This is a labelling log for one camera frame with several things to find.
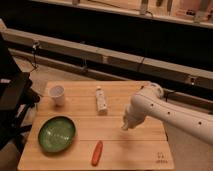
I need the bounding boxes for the orange carrot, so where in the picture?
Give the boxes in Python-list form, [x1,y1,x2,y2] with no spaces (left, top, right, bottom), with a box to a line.
[91,141,103,166]

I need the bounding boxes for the white sponge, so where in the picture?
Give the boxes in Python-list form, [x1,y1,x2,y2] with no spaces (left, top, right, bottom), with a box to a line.
[121,105,130,131]

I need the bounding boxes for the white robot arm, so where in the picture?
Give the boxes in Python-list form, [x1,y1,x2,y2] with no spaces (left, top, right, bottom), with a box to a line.
[122,83,213,145]

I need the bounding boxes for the black chair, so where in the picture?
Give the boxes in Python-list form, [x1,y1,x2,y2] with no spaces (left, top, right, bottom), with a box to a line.
[0,34,40,152]

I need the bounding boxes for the white paper cup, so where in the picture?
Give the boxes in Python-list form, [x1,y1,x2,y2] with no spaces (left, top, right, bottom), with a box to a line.
[48,85,65,106]

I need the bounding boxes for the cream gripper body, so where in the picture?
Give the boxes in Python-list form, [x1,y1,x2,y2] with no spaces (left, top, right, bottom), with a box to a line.
[129,108,144,129]

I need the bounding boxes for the green ceramic bowl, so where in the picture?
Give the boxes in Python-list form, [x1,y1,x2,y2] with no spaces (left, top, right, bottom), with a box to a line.
[38,116,76,153]

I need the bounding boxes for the white tube bottle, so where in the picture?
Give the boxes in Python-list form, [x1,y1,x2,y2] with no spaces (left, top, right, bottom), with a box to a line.
[96,86,108,115]

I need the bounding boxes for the wooden table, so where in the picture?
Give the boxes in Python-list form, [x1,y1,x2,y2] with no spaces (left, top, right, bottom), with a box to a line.
[18,81,174,171]

